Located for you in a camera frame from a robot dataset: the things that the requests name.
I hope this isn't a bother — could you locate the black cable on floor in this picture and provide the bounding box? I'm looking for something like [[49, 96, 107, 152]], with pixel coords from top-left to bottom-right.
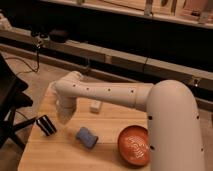
[[3, 43, 42, 76]]

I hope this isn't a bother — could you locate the white paper cup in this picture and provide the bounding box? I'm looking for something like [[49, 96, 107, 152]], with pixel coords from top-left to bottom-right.
[[49, 83, 55, 96]]

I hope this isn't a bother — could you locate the blue sponge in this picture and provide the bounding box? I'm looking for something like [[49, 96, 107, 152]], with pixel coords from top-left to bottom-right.
[[76, 127, 98, 149]]

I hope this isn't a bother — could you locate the black whiteboard eraser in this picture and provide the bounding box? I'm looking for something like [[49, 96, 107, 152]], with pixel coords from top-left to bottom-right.
[[36, 115, 57, 136]]

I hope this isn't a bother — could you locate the black device on ledge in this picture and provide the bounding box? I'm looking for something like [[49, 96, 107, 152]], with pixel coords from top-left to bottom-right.
[[49, 29, 69, 43]]

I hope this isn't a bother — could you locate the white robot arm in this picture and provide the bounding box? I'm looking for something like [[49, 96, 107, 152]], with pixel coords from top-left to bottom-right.
[[53, 71, 205, 171]]

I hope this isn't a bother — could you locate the orange ceramic bowl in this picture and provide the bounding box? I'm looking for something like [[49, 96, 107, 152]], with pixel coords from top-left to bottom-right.
[[117, 125, 150, 167]]

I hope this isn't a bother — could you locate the black office chair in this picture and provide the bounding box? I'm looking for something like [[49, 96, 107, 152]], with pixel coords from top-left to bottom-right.
[[0, 53, 35, 149]]

